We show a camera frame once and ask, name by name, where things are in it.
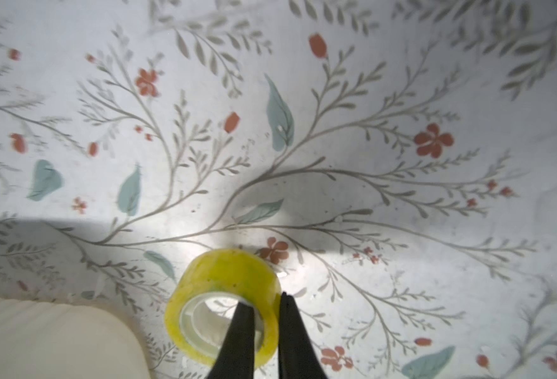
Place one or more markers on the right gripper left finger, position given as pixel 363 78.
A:
pixel 237 356

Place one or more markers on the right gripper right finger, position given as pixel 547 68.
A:
pixel 296 356

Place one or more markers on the yellow transparent tape roll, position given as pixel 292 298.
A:
pixel 200 310

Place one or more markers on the white plastic storage box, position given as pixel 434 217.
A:
pixel 47 340

